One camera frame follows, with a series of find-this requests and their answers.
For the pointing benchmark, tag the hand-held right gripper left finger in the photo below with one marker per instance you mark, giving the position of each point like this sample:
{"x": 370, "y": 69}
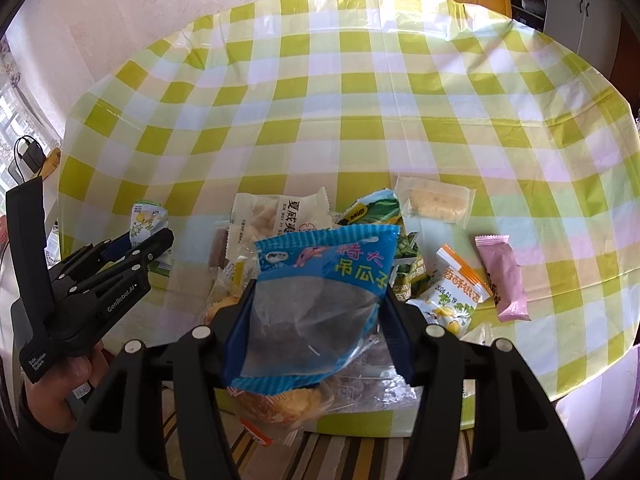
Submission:
{"x": 241, "y": 320}

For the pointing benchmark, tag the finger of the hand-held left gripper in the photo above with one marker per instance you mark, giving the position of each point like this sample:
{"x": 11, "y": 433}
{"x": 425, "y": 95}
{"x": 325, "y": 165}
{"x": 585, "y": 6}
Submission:
{"x": 147, "y": 249}
{"x": 117, "y": 248}

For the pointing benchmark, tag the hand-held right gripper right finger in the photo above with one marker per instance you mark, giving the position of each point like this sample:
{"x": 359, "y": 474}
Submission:
{"x": 398, "y": 337}

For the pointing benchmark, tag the small green white snack packet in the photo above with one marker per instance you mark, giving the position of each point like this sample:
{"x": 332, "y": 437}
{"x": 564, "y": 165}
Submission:
{"x": 145, "y": 220}

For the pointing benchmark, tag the clear silver snack packet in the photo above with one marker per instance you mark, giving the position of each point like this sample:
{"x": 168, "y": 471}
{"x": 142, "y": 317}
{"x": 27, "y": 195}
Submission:
{"x": 320, "y": 270}

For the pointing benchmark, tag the pink snack packet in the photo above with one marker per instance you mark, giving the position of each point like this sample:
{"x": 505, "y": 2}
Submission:
{"x": 505, "y": 280}

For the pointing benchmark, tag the clear cracker packet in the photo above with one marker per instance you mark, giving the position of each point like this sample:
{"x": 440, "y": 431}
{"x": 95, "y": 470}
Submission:
{"x": 435, "y": 202}

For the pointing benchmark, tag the person's left hand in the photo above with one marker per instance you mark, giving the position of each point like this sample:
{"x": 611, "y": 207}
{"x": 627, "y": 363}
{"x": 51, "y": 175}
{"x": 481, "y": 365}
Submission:
{"x": 52, "y": 385}

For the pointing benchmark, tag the clear bun packet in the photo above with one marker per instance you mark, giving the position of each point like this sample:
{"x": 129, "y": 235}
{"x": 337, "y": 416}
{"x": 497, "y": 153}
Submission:
{"x": 220, "y": 306}

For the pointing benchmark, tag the clear crinkled snack packet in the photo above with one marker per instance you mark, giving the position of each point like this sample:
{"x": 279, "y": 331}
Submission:
{"x": 362, "y": 385}

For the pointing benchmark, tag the orange white lemon snack packet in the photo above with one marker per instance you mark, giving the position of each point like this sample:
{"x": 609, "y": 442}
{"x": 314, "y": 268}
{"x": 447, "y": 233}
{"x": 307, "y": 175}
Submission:
{"x": 450, "y": 300}

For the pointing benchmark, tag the dark green labelled snack packet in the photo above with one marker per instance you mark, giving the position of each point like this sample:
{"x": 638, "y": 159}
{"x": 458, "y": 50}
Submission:
{"x": 408, "y": 272}

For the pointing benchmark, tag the brown snack packet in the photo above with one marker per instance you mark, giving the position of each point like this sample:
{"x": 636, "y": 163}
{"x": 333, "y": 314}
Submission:
{"x": 219, "y": 250}

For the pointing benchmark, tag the clear bread packet orange label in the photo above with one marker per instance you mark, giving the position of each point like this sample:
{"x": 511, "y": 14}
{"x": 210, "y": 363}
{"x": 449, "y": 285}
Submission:
{"x": 285, "y": 405}

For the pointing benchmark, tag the yellow object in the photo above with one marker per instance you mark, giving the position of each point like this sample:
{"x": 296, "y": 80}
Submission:
{"x": 51, "y": 162}

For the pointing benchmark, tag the black power adapter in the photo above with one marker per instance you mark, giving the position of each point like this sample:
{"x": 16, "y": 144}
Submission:
{"x": 32, "y": 157}

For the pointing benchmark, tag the white nut snack packet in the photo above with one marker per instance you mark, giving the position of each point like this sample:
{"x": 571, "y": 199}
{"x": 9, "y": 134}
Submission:
{"x": 280, "y": 210}

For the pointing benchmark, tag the green leaf-print snack packet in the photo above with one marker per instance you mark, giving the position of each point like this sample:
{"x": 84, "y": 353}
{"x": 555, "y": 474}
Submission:
{"x": 380, "y": 210}

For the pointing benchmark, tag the striped fringed blanket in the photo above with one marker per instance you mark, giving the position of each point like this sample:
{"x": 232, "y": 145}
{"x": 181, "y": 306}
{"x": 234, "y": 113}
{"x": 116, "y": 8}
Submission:
{"x": 320, "y": 455}

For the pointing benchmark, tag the green checkered tablecloth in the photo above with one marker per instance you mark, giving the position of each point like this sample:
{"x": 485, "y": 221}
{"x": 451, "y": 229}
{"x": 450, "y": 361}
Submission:
{"x": 350, "y": 110}

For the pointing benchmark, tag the white cabinet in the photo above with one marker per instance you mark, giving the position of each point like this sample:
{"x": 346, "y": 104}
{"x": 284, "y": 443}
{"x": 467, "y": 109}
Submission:
{"x": 580, "y": 10}

